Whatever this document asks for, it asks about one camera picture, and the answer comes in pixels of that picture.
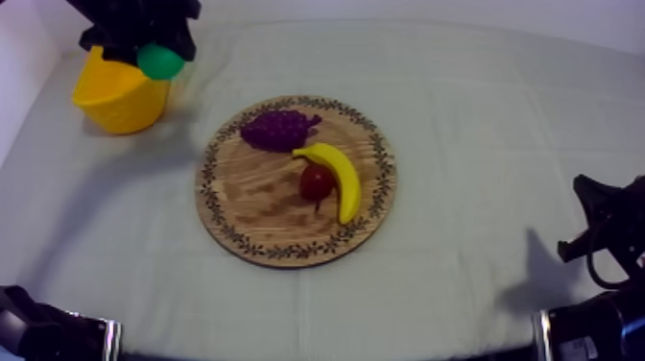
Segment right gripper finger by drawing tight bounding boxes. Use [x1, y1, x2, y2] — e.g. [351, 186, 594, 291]
[556, 227, 602, 264]
[572, 173, 615, 215]

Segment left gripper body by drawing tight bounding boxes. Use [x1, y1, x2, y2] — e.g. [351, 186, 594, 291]
[78, 13, 201, 66]

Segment small red fruit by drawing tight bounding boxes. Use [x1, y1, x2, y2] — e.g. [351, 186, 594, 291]
[299, 162, 338, 214]

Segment yellow plastic basket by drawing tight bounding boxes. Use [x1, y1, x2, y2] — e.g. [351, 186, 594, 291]
[71, 45, 173, 136]

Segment green toy pear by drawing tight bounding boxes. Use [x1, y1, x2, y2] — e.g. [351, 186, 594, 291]
[136, 42, 186, 82]

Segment yellow toy banana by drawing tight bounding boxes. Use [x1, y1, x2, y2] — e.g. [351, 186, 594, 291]
[291, 141, 363, 226]

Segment purple toy grapes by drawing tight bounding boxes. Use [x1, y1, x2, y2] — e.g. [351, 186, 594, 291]
[239, 108, 323, 154]

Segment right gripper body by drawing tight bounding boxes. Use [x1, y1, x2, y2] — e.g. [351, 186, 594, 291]
[593, 175, 645, 277]

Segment black cable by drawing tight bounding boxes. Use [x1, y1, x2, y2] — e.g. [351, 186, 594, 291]
[585, 226, 633, 292]

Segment round wooden board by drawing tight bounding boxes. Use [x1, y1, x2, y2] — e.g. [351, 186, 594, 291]
[194, 93, 398, 270]

